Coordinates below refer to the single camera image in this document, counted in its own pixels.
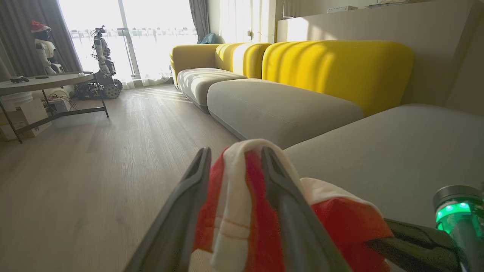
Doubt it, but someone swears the wide dark grey curtain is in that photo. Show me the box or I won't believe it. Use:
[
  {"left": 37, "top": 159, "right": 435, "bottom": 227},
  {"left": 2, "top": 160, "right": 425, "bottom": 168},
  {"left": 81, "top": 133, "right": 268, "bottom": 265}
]
[{"left": 0, "top": 0, "right": 83, "bottom": 77}]

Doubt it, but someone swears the yellow sofa corner backrest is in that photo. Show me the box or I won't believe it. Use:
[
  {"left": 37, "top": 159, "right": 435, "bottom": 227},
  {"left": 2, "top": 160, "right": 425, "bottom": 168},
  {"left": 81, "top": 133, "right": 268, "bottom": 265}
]
[{"left": 169, "top": 44, "right": 220, "bottom": 88}]

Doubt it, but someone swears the white sheer curtain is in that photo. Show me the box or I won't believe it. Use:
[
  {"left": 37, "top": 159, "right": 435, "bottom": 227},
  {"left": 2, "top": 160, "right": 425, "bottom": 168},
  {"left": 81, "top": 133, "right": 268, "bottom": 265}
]
[{"left": 219, "top": 0, "right": 276, "bottom": 44}]

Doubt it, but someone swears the grey window frame post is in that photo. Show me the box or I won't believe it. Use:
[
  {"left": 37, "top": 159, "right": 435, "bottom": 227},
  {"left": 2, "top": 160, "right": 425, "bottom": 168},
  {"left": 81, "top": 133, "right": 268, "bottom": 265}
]
[{"left": 118, "top": 0, "right": 141, "bottom": 78}]

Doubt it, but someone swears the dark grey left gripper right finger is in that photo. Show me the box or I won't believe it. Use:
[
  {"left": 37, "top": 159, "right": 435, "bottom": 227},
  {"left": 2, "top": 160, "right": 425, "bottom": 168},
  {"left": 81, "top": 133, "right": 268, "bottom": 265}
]
[{"left": 261, "top": 147, "right": 352, "bottom": 272}]

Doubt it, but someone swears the white humanoid robot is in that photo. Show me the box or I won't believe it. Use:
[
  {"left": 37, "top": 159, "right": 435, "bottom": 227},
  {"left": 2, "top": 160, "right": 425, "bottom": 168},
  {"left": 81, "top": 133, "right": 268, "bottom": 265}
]
[{"left": 31, "top": 21, "right": 65, "bottom": 75}]

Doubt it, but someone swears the white bucket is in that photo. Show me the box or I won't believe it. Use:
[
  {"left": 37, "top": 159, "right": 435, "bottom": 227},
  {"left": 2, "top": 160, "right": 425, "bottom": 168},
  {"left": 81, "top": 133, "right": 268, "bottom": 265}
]
[{"left": 0, "top": 92, "right": 34, "bottom": 112}]

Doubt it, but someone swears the round grey side table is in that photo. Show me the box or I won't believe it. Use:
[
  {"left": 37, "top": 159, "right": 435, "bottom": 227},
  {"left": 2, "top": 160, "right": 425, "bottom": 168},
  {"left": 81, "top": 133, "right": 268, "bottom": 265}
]
[{"left": 0, "top": 71, "right": 110, "bottom": 144}]

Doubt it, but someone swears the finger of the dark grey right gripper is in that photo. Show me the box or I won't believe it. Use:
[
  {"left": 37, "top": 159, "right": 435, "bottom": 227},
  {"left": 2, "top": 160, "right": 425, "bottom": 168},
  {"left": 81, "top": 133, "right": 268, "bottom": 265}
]
[{"left": 366, "top": 218, "right": 464, "bottom": 272}]

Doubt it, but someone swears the narrow grey curtain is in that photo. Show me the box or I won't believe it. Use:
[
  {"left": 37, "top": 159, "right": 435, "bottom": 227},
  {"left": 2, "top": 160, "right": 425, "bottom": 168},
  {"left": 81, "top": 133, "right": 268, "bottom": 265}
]
[{"left": 188, "top": 0, "right": 211, "bottom": 43}]

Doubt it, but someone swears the small white box with wires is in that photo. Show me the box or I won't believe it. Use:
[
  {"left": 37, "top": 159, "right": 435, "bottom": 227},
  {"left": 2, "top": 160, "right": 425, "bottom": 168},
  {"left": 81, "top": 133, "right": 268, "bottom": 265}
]
[{"left": 45, "top": 96, "right": 72, "bottom": 114}]

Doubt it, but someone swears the grey sofa seat cushion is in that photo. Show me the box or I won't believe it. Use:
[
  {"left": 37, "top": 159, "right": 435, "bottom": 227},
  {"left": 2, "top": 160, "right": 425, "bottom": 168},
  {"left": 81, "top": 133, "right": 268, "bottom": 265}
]
[
  {"left": 284, "top": 104, "right": 484, "bottom": 231},
  {"left": 177, "top": 68, "right": 248, "bottom": 113},
  {"left": 207, "top": 79, "right": 364, "bottom": 150}
]

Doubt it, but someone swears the large yellow sofa backrest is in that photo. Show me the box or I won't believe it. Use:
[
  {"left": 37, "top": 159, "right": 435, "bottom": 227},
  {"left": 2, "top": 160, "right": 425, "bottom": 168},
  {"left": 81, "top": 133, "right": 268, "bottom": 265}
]
[{"left": 262, "top": 40, "right": 415, "bottom": 117}]

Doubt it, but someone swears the white flat device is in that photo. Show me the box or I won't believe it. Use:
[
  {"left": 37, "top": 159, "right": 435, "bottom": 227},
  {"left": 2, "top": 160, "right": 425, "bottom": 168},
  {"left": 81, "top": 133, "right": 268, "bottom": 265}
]
[{"left": 327, "top": 5, "right": 358, "bottom": 14}]

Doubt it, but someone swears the red santa hat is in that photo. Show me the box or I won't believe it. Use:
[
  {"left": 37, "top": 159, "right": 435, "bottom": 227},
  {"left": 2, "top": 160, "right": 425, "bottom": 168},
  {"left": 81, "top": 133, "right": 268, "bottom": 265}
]
[{"left": 30, "top": 20, "right": 52, "bottom": 34}]

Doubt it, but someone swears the cardboard box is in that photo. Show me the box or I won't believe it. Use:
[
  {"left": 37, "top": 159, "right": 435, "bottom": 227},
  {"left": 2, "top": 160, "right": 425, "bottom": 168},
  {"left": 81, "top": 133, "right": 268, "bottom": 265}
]
[{"left": 0, "top": 99, "right": 53, "bottom": 141}]

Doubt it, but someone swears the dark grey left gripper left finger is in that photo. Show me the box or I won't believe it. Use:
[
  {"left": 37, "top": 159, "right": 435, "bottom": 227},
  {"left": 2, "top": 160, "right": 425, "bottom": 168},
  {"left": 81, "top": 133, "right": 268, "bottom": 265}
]
[{"left": 124, "top": 147, "right": 212, "bottom": 272}]

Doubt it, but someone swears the black cylinder with green light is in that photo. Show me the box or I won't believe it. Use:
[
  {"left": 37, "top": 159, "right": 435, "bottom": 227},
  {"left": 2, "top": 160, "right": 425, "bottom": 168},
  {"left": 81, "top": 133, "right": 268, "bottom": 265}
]
[{"left": 433, "top": 184, "right": 484, "bottom": 272}]

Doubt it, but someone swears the tracked mobile robot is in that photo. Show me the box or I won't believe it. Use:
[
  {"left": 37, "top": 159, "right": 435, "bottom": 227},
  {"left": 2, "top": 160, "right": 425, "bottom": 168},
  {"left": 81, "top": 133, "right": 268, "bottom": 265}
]
[{"left": 74, "top": 25, "right": 123, "bottom": 100}]

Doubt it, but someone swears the small yellow sofa backrest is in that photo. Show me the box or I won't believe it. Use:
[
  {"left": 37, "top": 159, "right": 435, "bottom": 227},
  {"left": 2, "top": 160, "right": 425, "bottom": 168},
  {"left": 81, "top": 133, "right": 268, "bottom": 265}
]
[{"left": 216, "top": 42, "right": 271, "bottom": 79}]

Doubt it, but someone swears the red white striped garment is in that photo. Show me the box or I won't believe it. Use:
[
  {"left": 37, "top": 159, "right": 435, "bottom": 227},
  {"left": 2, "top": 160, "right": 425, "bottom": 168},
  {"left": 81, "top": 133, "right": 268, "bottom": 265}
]
[{"left": 188, "top": 139, "right": 394, "bottom": 272}]

